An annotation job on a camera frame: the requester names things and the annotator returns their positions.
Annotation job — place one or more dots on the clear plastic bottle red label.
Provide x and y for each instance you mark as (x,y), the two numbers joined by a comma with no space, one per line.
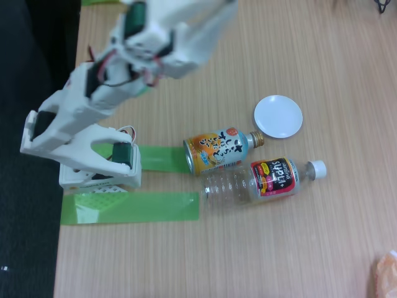
(229,189)

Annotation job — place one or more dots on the orange drink bottle can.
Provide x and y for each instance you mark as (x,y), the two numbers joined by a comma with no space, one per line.
(217,152)

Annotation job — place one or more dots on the green tape at table edge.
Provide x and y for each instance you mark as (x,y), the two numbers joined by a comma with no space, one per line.
(99,2)

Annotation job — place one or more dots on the small white round plate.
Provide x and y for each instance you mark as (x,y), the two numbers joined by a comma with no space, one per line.
(279,116)

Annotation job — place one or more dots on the long green tape strip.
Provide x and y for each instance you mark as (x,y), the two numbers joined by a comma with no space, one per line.
(155,208)

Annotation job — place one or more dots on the orange plastic bag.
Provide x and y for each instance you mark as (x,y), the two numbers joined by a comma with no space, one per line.
(387,276)

